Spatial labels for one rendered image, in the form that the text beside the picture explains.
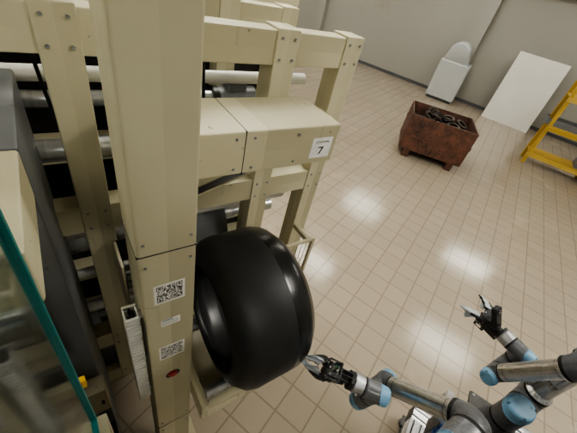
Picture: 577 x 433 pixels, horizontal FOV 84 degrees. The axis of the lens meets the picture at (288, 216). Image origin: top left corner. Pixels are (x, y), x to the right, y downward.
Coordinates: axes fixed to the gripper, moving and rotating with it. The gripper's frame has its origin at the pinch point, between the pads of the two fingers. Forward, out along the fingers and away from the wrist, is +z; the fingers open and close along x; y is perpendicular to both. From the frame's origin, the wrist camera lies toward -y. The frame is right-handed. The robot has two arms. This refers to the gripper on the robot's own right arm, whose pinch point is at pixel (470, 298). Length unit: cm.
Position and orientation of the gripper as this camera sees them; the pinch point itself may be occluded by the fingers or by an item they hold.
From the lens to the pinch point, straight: 192.1
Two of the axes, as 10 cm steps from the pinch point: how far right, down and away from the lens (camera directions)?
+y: -0.9, 7.2, 6.8
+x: 8.8, -2.7, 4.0
